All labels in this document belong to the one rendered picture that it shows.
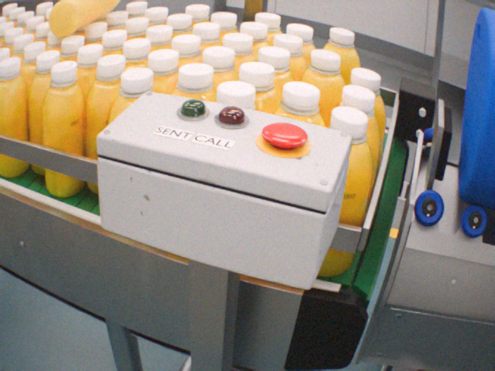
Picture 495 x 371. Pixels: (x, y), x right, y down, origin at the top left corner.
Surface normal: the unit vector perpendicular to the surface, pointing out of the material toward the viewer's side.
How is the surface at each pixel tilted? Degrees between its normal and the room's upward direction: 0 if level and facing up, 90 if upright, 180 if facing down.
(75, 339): 0
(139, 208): 90
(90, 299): 90
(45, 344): 0
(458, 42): 90
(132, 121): 0
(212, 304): 90
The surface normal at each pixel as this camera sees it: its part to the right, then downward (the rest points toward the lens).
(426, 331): -0.32, 0.75
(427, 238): -0.21, -0.14
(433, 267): -0.28, 0.18
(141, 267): -0.32, 0.48
